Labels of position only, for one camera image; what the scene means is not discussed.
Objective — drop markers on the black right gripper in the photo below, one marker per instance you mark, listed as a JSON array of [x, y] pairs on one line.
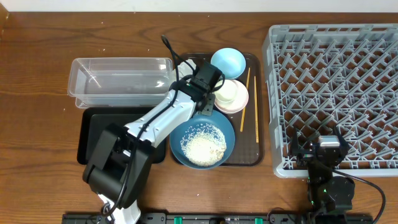
[[305, 156]]

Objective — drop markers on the cream white cup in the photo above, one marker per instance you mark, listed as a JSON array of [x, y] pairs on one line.
[[227, 92]]

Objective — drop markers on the dark blue plate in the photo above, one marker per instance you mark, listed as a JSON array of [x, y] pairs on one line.
[[217, 119]]

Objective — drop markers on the rice pile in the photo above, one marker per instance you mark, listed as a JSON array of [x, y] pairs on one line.
[[203, 144]]

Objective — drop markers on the white napkin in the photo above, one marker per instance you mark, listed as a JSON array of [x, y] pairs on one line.
[[183, 70]]

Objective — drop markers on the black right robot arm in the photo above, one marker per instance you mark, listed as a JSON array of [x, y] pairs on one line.
[[329, 195]]

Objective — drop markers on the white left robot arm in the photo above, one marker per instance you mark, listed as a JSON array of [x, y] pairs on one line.
[[119, 166]]

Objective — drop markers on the grey dishwasher rack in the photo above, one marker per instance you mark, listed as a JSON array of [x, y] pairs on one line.
[[344, 76]]

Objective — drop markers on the light blue bowl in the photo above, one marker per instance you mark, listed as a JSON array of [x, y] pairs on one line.
[[230, 61]]

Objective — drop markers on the dark brown serving tray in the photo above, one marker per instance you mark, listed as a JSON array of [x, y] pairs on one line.
[[246, 151]]

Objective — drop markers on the clear plastic bin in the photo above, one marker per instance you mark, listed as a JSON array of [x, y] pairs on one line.
[[119, 81]]

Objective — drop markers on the black tray bin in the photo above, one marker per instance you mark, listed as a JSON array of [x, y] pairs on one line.
[[96, 119]]

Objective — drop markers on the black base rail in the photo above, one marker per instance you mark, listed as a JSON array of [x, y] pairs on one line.
[[161, 218]]

